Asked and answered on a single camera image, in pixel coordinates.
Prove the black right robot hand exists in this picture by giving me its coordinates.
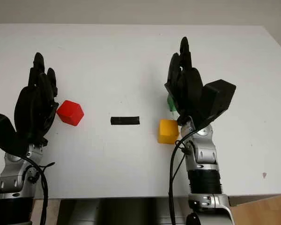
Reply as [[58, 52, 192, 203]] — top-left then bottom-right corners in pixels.
[[164, 37, 204, 128]]

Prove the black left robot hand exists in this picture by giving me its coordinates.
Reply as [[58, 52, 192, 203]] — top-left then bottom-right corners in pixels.
[[14, 52, 59, 147]]

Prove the green block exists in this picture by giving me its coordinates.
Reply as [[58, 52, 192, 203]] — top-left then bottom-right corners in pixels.
[[166, 95, 178, 112]]

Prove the red block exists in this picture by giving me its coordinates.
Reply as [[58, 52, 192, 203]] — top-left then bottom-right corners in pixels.
[[56, 100, 85, 127]]

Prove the yellow block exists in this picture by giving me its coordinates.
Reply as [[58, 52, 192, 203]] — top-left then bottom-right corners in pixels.
[[157, 119, 180, 143]]

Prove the black tape strip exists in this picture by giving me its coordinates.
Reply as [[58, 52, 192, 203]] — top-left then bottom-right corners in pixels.
[[110, 115, 141, 126]]

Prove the grey robot body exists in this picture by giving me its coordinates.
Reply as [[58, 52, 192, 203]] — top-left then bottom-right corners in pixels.
[[57, 198, 190, 225]]

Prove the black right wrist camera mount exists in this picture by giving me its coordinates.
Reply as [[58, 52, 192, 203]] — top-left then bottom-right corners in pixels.
[[196, 79, 237, 129]]

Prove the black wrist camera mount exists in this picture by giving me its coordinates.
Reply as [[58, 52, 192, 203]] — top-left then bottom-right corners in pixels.
[[196, 79, 237, 129], [0, 110, 18, 157]]

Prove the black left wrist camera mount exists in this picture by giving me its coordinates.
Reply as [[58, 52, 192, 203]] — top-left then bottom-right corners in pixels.
[[0, 110, 18, 157]]

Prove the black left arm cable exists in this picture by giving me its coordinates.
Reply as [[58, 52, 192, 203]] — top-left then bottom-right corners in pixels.
[[21, 154, 56, 225]]

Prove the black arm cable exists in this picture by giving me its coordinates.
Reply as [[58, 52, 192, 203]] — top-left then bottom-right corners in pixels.
[[168, 127, 197, 225], [21, 154, 56, 225]]

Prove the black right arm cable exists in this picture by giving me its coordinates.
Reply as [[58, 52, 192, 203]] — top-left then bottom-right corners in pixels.
[[168, 127, 197, 225]]

